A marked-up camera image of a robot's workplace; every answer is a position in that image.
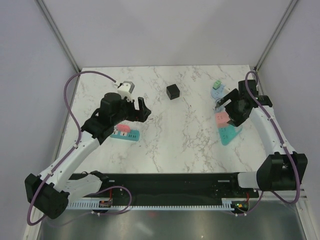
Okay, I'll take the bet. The pink plug adapter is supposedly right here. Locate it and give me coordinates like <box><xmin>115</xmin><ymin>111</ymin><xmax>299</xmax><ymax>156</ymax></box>
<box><xmin>116</xmin><ymin>124</ymin><xmax>131</xmax><ymax>133</ymax></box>

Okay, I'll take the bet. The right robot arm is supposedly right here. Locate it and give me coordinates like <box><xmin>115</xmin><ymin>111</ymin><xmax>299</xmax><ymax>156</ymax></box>
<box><xmin>217</xmin><ymin>79</ymin><xmax>308</xmax><ymax>197</ymax></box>

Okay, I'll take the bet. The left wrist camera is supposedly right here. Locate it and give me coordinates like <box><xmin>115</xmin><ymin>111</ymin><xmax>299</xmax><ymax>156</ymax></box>
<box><xmin>117</xmin><ymin>81</ymin><xmax>135</xmax><ymax>102</ymax></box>

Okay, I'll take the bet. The teal square adapter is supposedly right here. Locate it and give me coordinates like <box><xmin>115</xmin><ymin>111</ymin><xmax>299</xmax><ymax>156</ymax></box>
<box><xmin>110</xmin><ymin>129</ymin><xmax>140</xmax><ymax>142</ymax></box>

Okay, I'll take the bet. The purple cable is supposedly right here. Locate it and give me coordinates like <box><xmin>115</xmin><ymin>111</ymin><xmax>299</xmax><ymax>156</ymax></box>
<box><xmin>26</xmin><ymin>71</ymin><xmax>117</xmax><ymax>226</ymax></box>
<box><xmin>244</xmin><ymin>71</ymin><xmax>301</xmax><ymax>204</ymax></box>

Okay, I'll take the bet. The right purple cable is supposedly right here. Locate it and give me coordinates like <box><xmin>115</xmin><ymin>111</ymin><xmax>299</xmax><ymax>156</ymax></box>
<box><xmin>244</xmin><ymin>71</ymin><xmax>301</xmax><ymax>204</ymax></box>

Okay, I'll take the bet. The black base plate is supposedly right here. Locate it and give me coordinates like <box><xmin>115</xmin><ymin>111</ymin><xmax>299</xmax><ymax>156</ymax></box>
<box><xmin>72</xmin><ymin>172</ymin><xmax>261</xmax><ymax>208</ymax></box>

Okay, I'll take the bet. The green plug adapter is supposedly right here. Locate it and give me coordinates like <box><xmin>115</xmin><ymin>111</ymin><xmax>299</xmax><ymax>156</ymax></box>
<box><xmin>212</xmin><ymin>80</ymin><xmax>222</xmax><ymax>90</ymax></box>

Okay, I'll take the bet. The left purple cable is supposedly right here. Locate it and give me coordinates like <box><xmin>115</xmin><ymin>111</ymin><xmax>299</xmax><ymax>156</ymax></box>
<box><xmin>26</xmin><ymin>71</ymin><xmax>117</xmax><ymax>226</ymax></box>

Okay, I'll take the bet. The left aluminium frame post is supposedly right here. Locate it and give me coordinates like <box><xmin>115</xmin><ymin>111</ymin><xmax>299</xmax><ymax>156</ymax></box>
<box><xmin>34</xmin><ymin>0</ymin><xmax>81</xmax><ymax>73</ymax></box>

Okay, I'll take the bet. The pink cube socket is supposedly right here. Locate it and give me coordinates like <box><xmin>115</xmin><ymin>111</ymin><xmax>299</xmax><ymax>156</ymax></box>
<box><xmin>214</xmin><ymin>111</ymin><xmax>230</xmax><ymax>128</ymax></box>

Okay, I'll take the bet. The teal triangular power strip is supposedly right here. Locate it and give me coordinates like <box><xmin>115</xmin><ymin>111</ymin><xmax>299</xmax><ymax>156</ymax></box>
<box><xmin>218</xmin><ymin>125</ymin><xmax>243</xmax><ymax>146</ymax></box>

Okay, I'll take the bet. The aluminium frame post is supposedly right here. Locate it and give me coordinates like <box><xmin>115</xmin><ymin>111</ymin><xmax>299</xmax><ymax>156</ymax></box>
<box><xmin>34</xmin><ymin>0</ymin><xmax>81</xmax><ymax>73</ymax></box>
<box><xmin>250</xmin><ymin>0</ymin><xmax>299</xmax><ymax>72</ymax></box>

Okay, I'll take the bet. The black cube socket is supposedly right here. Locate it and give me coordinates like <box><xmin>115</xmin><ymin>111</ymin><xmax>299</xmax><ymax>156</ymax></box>
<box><xmin>166</xmin><ymin>84</ymin><xmax>180</xmax><ymax>100</ymax></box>

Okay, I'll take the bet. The blue round power strip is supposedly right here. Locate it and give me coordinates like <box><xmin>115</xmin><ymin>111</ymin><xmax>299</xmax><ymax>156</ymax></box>
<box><xmin>210</xmin><ymin>85</ymin><xmax>230</xmax><ymax>100</ymax></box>

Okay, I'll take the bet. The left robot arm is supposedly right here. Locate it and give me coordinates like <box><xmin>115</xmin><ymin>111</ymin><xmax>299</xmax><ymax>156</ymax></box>
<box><xmin>24</xmin><ymin>92</ymin><xmax>152</xmax><ymax>219</ymax></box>

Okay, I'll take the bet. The white cable duct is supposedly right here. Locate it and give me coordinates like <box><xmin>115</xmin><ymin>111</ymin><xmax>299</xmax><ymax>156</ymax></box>
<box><xmin>66</xmin><ymin>197</ymin><xmax>250</xmax><ymax>211</ymax></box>

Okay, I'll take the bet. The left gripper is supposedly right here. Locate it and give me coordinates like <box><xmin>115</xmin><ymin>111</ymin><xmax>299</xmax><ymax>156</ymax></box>
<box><xmin>111</xmin><ymin>95</ymin><xmax>151</xmax><ymax>126</ymax></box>

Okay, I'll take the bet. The right aluminium frame post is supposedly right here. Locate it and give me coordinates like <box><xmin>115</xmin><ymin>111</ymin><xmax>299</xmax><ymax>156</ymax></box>
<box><xmin>250</xmin><ymin>0</ymin><xmax>299</xmax><ymax>72</ymax></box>

